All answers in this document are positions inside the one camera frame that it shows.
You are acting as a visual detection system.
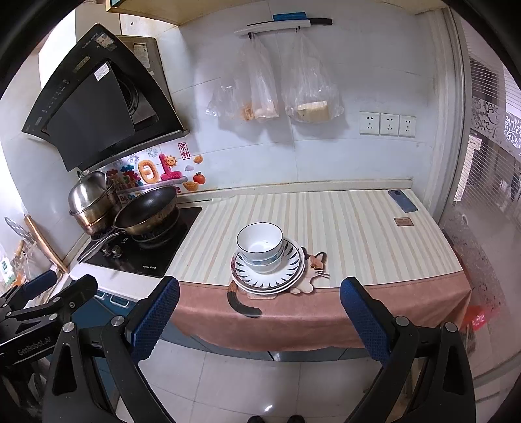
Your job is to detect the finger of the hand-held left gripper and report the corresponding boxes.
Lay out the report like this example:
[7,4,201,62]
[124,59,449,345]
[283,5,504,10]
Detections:
[0,270,58,310]
[0,275,99,333]

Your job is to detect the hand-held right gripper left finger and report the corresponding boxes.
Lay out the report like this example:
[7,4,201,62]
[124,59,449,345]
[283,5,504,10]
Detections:
[43,276,182,423]

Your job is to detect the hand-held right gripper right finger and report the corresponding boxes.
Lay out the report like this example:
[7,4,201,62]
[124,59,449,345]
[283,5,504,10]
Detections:
[340,277,477,423]

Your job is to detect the floral white plate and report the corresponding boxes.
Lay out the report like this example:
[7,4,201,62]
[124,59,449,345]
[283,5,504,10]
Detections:
[232,244,305,292]

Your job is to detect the blue striped plate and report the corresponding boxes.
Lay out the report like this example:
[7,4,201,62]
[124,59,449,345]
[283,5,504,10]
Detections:
[234,238,302,286]

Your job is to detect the white bowl blue rim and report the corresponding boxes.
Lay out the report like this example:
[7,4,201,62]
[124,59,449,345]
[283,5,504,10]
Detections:
[236,222,284,263]
[240,249,283,274]

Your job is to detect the wooden rolling pin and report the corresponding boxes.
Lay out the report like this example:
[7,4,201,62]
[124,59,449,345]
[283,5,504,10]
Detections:
[23,215,69,274]

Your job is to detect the cat shaped mat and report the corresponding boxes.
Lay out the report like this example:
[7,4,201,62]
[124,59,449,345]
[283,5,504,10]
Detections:
[226,246,331,318]

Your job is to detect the striped table cover pink border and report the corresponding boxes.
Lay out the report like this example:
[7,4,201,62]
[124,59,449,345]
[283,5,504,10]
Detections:
[168,189,473,353]

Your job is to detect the black glass gas stove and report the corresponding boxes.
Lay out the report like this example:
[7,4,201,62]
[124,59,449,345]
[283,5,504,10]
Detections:
[83,205,203,280]

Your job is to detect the stainless steel pot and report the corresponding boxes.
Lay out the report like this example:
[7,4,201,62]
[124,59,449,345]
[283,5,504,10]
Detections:
[68,171,120,237]

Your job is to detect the dark frying pan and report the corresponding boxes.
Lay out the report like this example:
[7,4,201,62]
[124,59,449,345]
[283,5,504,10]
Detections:
[77,185,180,263]

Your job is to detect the red plastic bag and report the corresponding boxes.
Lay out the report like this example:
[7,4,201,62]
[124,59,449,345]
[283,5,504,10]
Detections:
[464,305,495,332]

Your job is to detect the blue smartphone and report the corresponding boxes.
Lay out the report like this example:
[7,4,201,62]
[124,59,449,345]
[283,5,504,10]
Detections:
[387,189,419,214]

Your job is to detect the black range hood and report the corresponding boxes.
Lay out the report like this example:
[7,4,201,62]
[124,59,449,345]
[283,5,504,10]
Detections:
[22,23,190,172]

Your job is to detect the patterned glass sliding door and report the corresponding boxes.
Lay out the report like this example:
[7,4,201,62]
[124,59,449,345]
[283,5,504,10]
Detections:
[450,24,521,232]

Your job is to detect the clear plastic bag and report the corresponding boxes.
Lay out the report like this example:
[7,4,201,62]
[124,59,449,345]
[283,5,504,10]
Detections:
[205,41,254,121]

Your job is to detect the plastic bag with pale block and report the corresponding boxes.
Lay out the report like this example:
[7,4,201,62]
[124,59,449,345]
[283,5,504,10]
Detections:
[281,30,341,123]

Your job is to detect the plastic bag with buns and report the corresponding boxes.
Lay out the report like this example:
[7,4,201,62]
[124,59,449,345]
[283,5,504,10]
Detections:
[240,36,281,121]

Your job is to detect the colourful wall stickers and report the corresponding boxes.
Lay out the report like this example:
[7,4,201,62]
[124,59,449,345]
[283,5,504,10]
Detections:
[106,142,206,197]

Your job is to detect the white wall rail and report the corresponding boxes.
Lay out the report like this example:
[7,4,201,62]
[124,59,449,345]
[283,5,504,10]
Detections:
[235,22,312,38]

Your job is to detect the blue handled knife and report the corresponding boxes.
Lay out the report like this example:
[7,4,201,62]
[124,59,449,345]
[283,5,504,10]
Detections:
[272,13,334,26]

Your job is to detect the wooden wall cabinet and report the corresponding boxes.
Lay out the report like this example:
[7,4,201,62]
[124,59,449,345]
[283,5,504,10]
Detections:
[105,0,446,26]

